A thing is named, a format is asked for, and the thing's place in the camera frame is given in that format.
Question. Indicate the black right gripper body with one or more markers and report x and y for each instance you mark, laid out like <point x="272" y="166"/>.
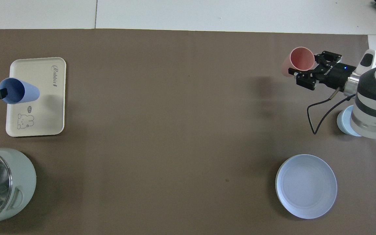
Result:
<point x="336" y="75"/>

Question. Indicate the pink plastic cup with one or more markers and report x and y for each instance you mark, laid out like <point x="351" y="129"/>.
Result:
<point x="300" y="58"/>

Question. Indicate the blue plastic cup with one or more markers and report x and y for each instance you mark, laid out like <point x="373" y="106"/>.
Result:
<point x="24" y="93"/>

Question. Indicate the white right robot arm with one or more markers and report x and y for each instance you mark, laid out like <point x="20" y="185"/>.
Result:
<point x="374" y="104"/>

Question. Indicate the cream tray with rabbit print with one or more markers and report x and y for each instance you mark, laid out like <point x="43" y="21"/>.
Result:
<point x="38" y="117"/>

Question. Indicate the light blue bowl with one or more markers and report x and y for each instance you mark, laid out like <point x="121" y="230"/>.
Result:
<point x="344" y="122"/>

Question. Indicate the pale green cooking pot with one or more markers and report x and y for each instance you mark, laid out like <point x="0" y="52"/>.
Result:
<point x="23" y="182"/>

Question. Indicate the pale blue plate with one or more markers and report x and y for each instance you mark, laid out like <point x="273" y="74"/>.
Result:
<point x="306" y="186"/>

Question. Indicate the brown table mat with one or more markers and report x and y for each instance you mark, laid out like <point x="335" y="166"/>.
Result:
<point x="175" y="130"/>

